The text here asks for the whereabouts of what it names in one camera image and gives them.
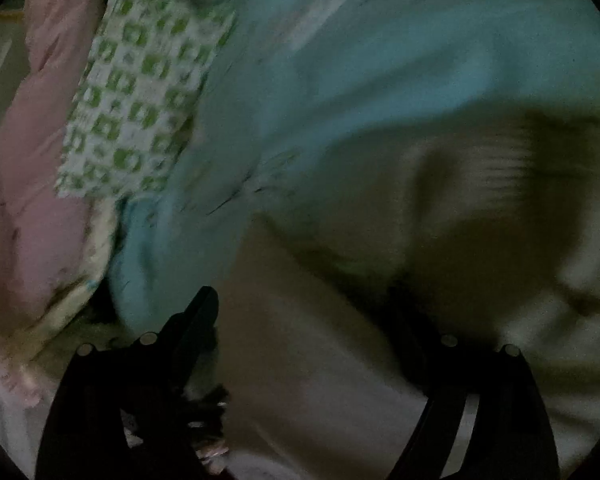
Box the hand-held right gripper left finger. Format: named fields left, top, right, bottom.
left=35, top=286, right=231, bottom=480

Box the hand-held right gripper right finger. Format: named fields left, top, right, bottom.
left=387, top=285, right=562, bottom=480

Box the beige knit sweater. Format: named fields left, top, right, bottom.
left=215, top=105, right=600, bottom=480

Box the cream printed blanket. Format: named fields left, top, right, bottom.
left=10, top=199, right=127, bottom=361

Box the pink quilt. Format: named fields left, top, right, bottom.
left=0, top=0, right=112, bottom=407

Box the green checkered small pillow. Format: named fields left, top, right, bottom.
left=54, top=0, right=237, bottom=200

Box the light blue floral bedsheet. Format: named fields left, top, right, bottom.
left=109, top=0, right=600, bottom=332

